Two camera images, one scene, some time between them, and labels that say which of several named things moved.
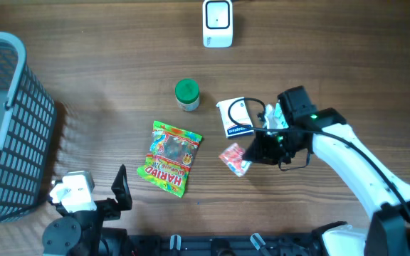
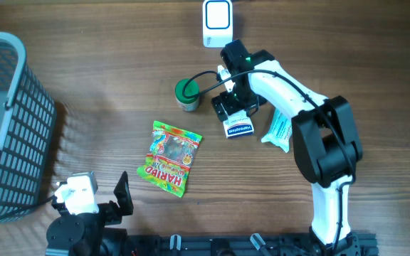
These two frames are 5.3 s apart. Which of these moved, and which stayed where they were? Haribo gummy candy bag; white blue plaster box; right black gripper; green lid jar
Moved: right black gripper
Stayed: Haribo gummy candy bag; green lid jar; white blue plaster box
